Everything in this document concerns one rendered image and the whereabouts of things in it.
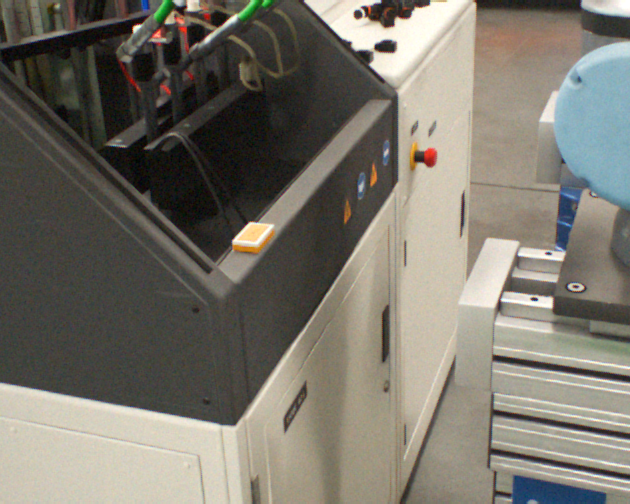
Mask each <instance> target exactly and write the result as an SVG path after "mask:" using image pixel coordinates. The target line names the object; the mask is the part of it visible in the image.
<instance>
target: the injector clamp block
mask: <svg viewBox="0 0 630 504"><path fill-rule="evenodd" d="M214 77H215V79H214V80H213V81H211V82H210V83H209V84H207V87H208V97H209V102H208V103H206V104H205V105H203V106H202V107H201V108H199V109H198V105H197V95H196V92H195V93H194V94H192V95H191V96H190V97H188V98H187V99H185V100H184V107H185V116H186V118H185V119H184V120H183V121H181V122H180V123H178V124H177V125H176V126H174V120H173V112H172V109H171V110H169V111H168V112H166V113H165V114H163V115H162V116H160V117H159V118H158V124H159V132H160V137H159V138H158V139H156V140H155V141H154V142H152V143H151V144H149V145H148V141H147V134H146V126H145V119H144V118H143V119H142V120H140V121H139V122H137V123H136V124H134V125H133V126H131V127H130V128H128V129H127V130H125V131H124V132H122V133H121V134H119V135H118V136H116V137H115V138H113V139H112V140H110V141H109V142H107V143H105V144H104V151H105V157H106V162H107V163H108V164H109V165H110V166H111V167H113V168H114V169H115V170H116V171H117V172H118V173H119V174H120V175H121V176H122V177H123V178H124V179H125V180H126V181H127V182H128V183H130V184H131V185H132V186H133V187H134V188H135V189H136V190H137V191H138V192H139V193H140V194H141V195H143V194H144V193H145V192H146V191H148V190H149V189H150V196H151V202H153V203H158V209H162V210H171V211H180V212H189V213H198V214H207V215H218V214H219V213H220V210H219V208H218V206H217V204H216V202H215V200H214V198H213V196H212V194H211V191H210V189H209V187H208V186H207V184H206V182H205V180H204V178H203V176H202V174H201V172H200V170H199V168H198V166H197V165H196V163H195V161H194V159H193V158H192V156H191V154H190V153H189V151H188V150H187V148H186V147H185V145H184V144H183V143H182V142H181V140H180V139H178V138H176V137H174V138H171V139H170V140H168V141H167V143H166V144H165V145H164V147H163V148H162V150H161V151H160V153H159V154H158V156H157V158H158V164H159V165H158V168H156V167H155V163H154V153H155V152H156V151H155V152H154V153H153V154H152V155H151V158H150V159H151V166H150V167H148V166H147V155H148V153H149V152H150V150H151V149H152V148H153V147H154V146H155V145H156V144H157V143H158V142H159V141H160V140H161V139H162V138H163V137H165V136H166V135H168V134H169V133H173V132H180V133H182V134H185V135H186V136H187V137H189V138H190V139H191V140H192V141H193V142H194V143H195V144H196V146H197V147H198V148H199V149H200V151H201V152H202V153H203V154H204V156H205V157H206V159H207V160H208V162H209V163H210V165H211V166H212V167H213V169H214V170H215V172H216V174H217V175H218V177H219V178H220V180H221V181H222V183H223V184H224V186H225V188H226V189H227V191H228V192H229V194H230V195H231V197H232V198H233V199H234V198H235V197H236V196H237V195H238V194H239V193H240V192H241V191H242V190H243V188H242V176H241V164H240V153H239V149H240V148H241V147H242V146H243V145H244V144H245V143H246V142H248V141H249V140H250V139H251V138H252V137H253V136H254V135H255V134H257V133H258V132H259V131H260V130H261V129H262V128H263V127H265V126H266V125H267V124H268V121H267V107H266V92H265V78H264V77H259V79H260V81H261V84H262V87H263V89H262V91H260V92H257V91H252V90H250V89H248V88H246V87H245V86H244V84H243V83H242V80H241V79H239V80H238V81H237V82H235V83H234V84H232V85H230V87H228V88H227V89H226V90H224V91H223V92H221V93H219V82H218V74H214ZM186 142H187V141H186ZM187 143H188V142H187ZM188 144H189V143H188ZM189 145H190V147H191V148H192V150H193V152H194V153H195V155H196V156H197V158H198V160H199V162H200V164H201V165H202V167H203V169H204V171H205V173H206V175H207V177H208V179H209V181H210V182H211V184H212V186H213V188H214V190H215V193H216V195H217V197H218V199H219V201H220V203H221V205H222V207H223V209H224V208H225V207H226V206H227V205H228V204H229V203H230V201H229V199H228V198H227V196H226V195H225V193H224V191H223V190H222V188H221V187H220V185H219V184H218V182H217V181H216V179H215V177H214V176H213V174H212V173H211V171H210V170H209V168H208V167H207V165H206V164H205V163H204V161H203V160H202V158H201V157H200V155H199V154H198V153H197V152H196V151H195V149H194V148H193V147H192V146H191V144H189Z"/></svg>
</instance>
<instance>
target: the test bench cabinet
mask: <svg viewBox="0 0 630 504"><path fill-rule="evenodd" d="M391 193H394V194H395V392H396V503H395V504H400V345H399V183H397V184H396V186H395V187H394V189H392V192H391ZM0 504H252V494H251V484H250V473H249V463H248V453H247V442H246V432H245V421H244V418H243V417H241V419H240V420H239V422H238V423H237V425H235V426H230V425H225V424H219V423H214V422H209V421H203V420H198V419H193V418H187V417H182V416H177V415H171V414H166V413H161V412H155V411H150V410H145V409H139V408H134V407H129V406H123V405H118V404H113V403H107V402H102V401H97V400H91V399H86V398H81V397H75V396H70V395H65V394H59V393H54V392H49V391H44V390H38V389H33V388H28V387H22V386H17V385H12V384H6V383H1V382H0Z"/></svg>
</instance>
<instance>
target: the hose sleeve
mask: <svg viewBox="0 0 630 504"><path fill-rule="evenodd" d="M155 13H156V11H155V12H153V13H152V14H151V15H150V16H149V17H148V18H147V19H146V20H145V21H144V23H143V24H142V25H141V26H140V27H139V28H138V29H137V30H136V32H135V33H134V34H132V35H131V36H130V37H129V38H128V40H127V41H126V42H125V43H124V45H123V49H124V51H125V52H126V53H127V54H128V55H131V56H133V55H135V54H136V53H137V52H138V51H140V50H141V48H143V47H144V45H145V44H146V43H147V42H148V41H149V40H150V39H151V38H152V37H153V36H154V35H155V34H156V33H157V32H158V31H159V30H160V29H161V28H162V27H163V26H164V25H165V23H166V21H165V22H164V23H159V22H157V21H156V19H155V17H154V15H155Z"/></svg>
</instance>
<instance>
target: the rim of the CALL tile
mask: <svg viewBox="0 0 630 504"><path fill-rule="evenodd" d="M251 224H258V225H267V226H269V227H268V229H267V230H266V231H265V232H264V233H263V234H262V235H261V237H260V238H259V239H258V240H257V241H256V242H250V241H242V240H237V239H238V238H239V237H240V236H241V235H242V234H243V233H244V232H245V231H246V229H247V228H248V227H249V226H250V225H251ZM273 229H274V225H269V224H260V223H251V222H250V223H249V224H248V225H247V226H246V227H245V228H244V229H243V230H242V231H241V232H240V234H239V235H238V236H237V237H236V238H235V239H234V240H233V241H232V242H233V245H240V246H248V247H259V245H260V244H261V243H262V242H263V241H264V240H265V239H266V237H267V236H268V235H269V234H270V233H271V232H272V230H273Z"/></svg>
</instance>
